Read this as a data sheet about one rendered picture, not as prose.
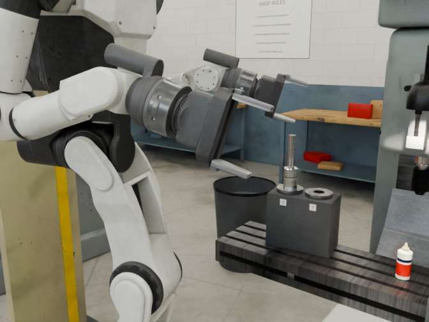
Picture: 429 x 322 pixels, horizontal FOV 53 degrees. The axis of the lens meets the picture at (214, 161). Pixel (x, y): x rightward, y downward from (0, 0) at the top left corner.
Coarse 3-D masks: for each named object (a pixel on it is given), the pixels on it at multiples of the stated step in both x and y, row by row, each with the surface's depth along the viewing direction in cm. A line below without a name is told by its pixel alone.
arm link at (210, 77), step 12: (204, 60) 118; (216, 60) 117; (228, 60) 116; (204, 72) 114; (216, 72) 114; (228, 72) 117; (240, 72) 116; (204, 84) 115; (216, 84) 114; (228, 84) 115
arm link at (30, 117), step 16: (0, 96) 77; (16, 96) 81; (32, 96) 85; (48, 96) 75; (16, 112) 76; (32, 112) 75; (48, 112) 74; (0, 128) 77; (16, 128) 77; (32, 128) 76; (48, 128) 76
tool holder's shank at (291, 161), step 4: (292, 136) 141; (292, 140) 141; (292, 144) 141; (288, 148) 143; (292, 148) 142; (288, 152) 143; (292, 152) 142; (288, 156) 143; (292, 156) 142; (288, 160) 143; (292, 160) 142; (288, 164) 143; (292, 164) 143; (292, 168) 143
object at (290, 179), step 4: (284, 172) 144; (288, 172) 143; (292, 172) 142; (296, 172) 143; (284, 176) 144; (288, 176) 143; (292, 176) 143; (296, 176) 143; (284, 180) 145; (288, 180) 143; (292, 180) 143; (296, 180) 144; (284, 184) 145; (288, 184) 144; (292, 184) 143; (296, 184) 144; (288, 188) 144; (292, 188) 144
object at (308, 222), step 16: (272, 192) 145; (288, 192) 142; (304, 192) 145; (320, 192) 143; (272, 208) 144; (288, 208) 141; (304, 208) 138; (320, 208) 136; (336, 208) 140; (272, 224) 146; (288, 224) 143; (304, 224) 140; (320, 224) 137; (336, 224) 143; (272, 240) 147; (288, 240) 144; (304, 240) 141; (320, 240) 138; (336, 240) 146; (320, 256) 139
